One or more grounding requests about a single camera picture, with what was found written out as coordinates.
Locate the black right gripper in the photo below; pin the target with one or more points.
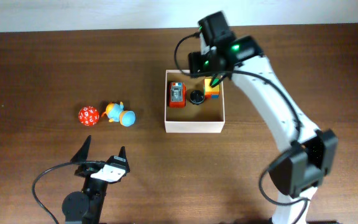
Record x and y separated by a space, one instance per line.
196 66

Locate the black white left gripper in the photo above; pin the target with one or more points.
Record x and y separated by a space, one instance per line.
82 154

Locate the colourful puzzle cube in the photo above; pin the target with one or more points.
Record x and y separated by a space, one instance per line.
211 92

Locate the black round cap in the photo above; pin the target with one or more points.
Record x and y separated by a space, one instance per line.
196 97

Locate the red toy fire truck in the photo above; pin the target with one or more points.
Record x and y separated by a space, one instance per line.
176 95

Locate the red ball with white letters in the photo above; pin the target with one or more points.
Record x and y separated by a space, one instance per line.
88 116

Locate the blue orange toy figure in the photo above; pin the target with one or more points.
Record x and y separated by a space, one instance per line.
116 113

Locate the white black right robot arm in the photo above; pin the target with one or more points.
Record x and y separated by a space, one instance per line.
306 152

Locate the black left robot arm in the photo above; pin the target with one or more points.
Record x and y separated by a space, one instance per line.
85 206

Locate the beige cardboard box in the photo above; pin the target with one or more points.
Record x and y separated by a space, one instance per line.
207 117

